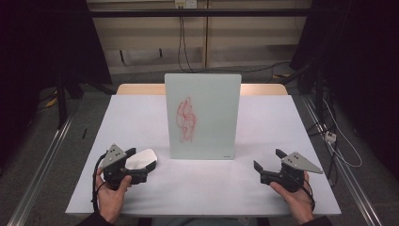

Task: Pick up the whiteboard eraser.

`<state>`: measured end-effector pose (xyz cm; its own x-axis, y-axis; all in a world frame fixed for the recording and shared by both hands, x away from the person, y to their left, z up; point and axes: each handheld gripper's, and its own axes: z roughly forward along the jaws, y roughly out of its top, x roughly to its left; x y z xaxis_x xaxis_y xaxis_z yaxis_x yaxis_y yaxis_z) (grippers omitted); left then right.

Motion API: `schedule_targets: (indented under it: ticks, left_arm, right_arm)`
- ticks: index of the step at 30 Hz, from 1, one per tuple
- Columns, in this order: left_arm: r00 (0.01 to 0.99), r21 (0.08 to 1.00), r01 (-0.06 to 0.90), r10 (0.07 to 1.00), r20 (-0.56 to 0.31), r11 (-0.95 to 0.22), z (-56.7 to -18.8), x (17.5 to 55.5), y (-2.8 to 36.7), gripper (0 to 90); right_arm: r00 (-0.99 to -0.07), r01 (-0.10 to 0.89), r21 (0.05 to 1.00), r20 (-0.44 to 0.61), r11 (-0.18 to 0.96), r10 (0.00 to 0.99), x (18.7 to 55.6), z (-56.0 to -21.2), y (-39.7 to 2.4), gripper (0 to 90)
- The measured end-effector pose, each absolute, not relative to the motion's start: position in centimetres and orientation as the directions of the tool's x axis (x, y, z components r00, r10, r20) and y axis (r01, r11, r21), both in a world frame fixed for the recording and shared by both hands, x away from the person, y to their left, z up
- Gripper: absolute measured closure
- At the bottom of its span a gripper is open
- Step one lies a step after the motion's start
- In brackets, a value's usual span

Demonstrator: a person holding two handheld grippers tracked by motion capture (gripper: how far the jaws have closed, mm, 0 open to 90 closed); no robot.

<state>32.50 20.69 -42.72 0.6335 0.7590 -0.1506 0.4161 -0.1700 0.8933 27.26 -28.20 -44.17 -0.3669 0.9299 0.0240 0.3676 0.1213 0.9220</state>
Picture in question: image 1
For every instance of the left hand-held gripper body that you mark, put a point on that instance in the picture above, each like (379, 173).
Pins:
(113, 157)

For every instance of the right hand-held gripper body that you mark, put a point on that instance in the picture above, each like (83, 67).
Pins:
(293, 175)

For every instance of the glass whiteboard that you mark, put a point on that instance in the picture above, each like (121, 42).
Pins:
(213, 119)

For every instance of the person's right hand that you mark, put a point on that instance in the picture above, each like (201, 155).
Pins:
(296, 202)

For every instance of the person's left hand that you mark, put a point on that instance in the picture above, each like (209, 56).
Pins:
(109, 201)

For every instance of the white table cover sheet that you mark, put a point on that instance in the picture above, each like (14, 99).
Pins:
(131, 125)

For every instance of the small black floor object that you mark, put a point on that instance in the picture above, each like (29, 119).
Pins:
(84, 133)

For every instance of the white power adapter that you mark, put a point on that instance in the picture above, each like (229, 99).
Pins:
(330, 137)

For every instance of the black metal stand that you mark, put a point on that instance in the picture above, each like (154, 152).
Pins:
(61, 103)

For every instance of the dark curtain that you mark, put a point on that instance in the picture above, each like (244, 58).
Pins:
(360, 62)
(37, 47)

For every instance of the black horizontal bar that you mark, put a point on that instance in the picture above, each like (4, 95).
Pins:
(200, 12)

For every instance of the aluminium floor rail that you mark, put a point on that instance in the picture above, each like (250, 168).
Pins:
(351, 188)
(40, 169)

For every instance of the white wall outlet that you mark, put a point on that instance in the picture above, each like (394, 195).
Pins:
(185, 3)

